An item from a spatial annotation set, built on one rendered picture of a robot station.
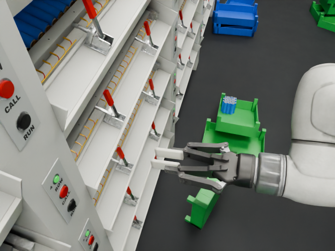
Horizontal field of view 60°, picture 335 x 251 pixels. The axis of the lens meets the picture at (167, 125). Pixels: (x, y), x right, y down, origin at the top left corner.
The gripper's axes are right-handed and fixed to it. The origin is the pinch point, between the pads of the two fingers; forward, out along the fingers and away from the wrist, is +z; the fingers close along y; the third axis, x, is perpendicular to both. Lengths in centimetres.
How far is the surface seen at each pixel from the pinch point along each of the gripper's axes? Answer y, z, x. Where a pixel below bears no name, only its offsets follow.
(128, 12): 12.3, 7.1, 30.5
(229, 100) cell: 81, -7, -54
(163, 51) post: 42.5, 12.2, 1.7
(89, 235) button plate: -22.5, 8.5, 4.8
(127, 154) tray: 4.2, 13.3, -6.5
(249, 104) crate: 86, -18, -60
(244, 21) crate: 161, -9, -51
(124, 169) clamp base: -1.0, 12.0, -5.6
